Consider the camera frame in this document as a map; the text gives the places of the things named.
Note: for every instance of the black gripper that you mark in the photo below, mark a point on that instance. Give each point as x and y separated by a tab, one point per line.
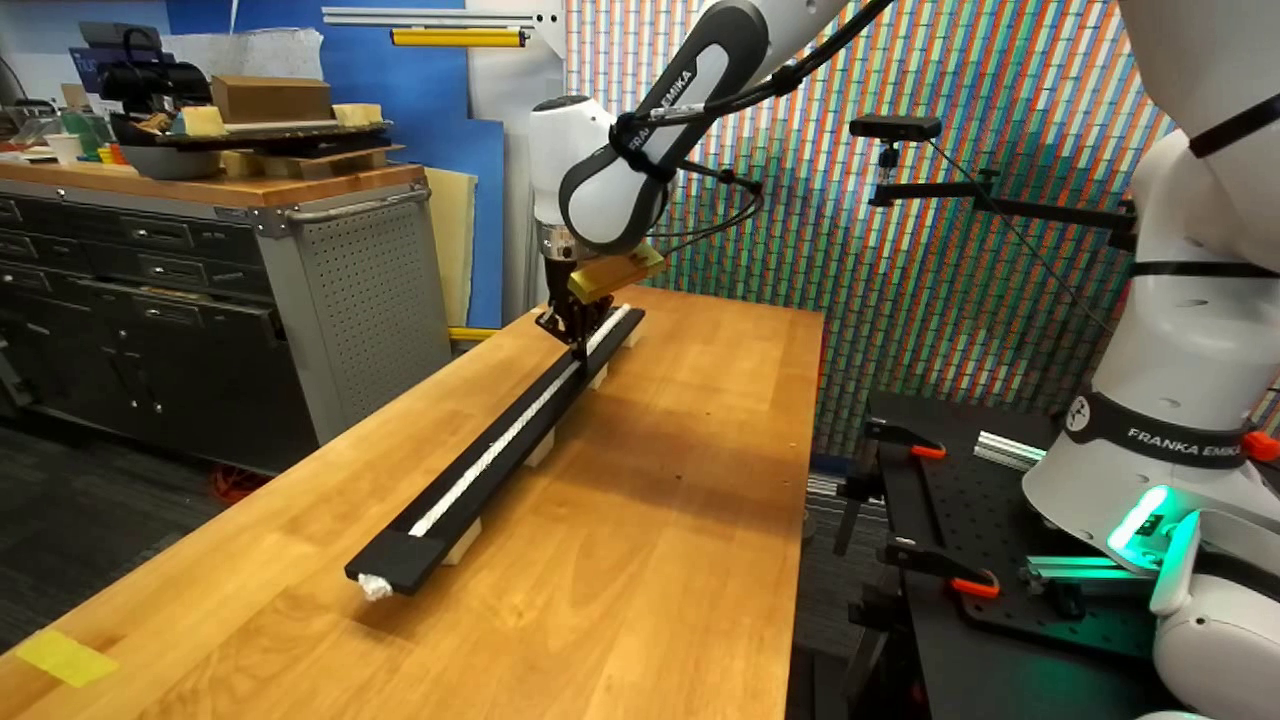
565	302

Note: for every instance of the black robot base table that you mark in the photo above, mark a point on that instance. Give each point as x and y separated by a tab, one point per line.
961	667

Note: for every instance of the small wooden support block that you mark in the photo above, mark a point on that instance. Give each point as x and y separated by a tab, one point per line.
461	541
596	381
542	449

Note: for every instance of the yellow bar near floor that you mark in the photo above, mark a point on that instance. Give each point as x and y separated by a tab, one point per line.
474	336

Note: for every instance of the cream foam panel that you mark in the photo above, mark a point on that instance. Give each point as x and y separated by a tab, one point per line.
448	255

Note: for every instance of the grey perforated metal cabinet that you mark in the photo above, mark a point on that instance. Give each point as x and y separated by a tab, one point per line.
360	305

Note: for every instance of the blue board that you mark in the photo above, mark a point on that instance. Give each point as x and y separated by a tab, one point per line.
403	106

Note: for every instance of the yellow foam block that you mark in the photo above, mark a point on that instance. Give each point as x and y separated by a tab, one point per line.
202	123
360	118

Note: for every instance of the yellow hanging bar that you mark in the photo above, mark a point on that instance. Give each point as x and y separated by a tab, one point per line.
461	37

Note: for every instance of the multicolour striped backdrop screen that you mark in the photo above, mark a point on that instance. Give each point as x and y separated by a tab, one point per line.
935	333

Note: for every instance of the black orange bar clamp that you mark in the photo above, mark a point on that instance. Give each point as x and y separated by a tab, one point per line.
979	587
1263	445
930	455

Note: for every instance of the wooden box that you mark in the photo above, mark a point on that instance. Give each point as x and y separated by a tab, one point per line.
272	102

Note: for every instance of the aluminium profile bar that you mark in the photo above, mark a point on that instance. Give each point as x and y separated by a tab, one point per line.
1010	449
1083	569

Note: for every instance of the black machine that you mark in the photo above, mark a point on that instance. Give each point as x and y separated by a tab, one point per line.
146	72

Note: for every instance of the yellow tape patch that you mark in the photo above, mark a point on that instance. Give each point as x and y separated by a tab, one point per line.
64	656

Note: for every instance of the long black slotted rail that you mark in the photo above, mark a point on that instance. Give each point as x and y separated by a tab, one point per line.
497	467

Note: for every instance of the white hanging rail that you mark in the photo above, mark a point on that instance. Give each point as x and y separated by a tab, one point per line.
442	18

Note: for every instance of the black camera on stand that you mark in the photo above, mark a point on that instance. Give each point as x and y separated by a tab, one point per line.
895	131

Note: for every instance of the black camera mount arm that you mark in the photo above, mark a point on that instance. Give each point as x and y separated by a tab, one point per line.
1067	211

